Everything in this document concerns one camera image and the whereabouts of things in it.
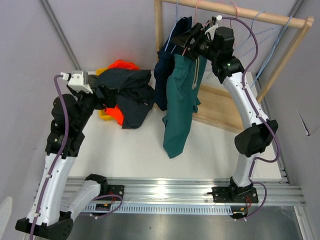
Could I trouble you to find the black shorts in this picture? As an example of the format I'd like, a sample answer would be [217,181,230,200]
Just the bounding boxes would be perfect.
[89,68,155,129]

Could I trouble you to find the orange mesh shorts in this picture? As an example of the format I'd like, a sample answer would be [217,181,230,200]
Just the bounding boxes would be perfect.
[104,59,140,126]

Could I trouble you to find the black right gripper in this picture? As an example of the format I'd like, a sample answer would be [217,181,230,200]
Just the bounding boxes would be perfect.
[170,23,219,62]

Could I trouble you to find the aluminium mounting rail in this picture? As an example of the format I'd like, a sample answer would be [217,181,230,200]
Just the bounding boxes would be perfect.
[59,176,307,207]

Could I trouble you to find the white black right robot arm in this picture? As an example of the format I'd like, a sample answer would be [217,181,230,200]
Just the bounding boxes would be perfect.
[172,23,279,204]

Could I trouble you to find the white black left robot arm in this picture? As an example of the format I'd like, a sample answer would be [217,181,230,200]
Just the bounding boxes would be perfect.
[15,90,124,240]

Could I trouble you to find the navy blue shorts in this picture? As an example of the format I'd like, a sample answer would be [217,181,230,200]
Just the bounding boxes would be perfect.
[153,16,193,111]

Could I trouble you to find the wooden clothes rack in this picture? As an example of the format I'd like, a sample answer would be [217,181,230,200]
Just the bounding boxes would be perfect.
[166,0,315,133]

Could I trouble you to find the yellow plastic tray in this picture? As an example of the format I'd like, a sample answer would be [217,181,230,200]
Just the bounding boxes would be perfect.
[95,66,115,121]

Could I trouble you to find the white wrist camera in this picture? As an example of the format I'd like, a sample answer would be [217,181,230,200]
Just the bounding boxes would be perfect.
[204,15,223,36]
[60,70,93,94]

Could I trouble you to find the pink hanger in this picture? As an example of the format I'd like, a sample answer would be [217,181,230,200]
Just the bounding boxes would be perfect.
[228,1,241,30]
[182,0,203,57]

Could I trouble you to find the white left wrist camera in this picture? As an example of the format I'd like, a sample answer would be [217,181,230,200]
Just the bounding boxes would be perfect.
[60,70,93,94]

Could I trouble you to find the slotted grey cable duct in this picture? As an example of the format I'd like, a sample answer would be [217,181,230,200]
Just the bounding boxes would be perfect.
[79,203,233,215]

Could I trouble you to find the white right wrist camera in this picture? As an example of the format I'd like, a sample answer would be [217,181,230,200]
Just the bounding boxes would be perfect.
[204,15,223,36]

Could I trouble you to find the teal green shorts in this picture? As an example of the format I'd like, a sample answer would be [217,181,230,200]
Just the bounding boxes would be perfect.
[162,54,207,159]

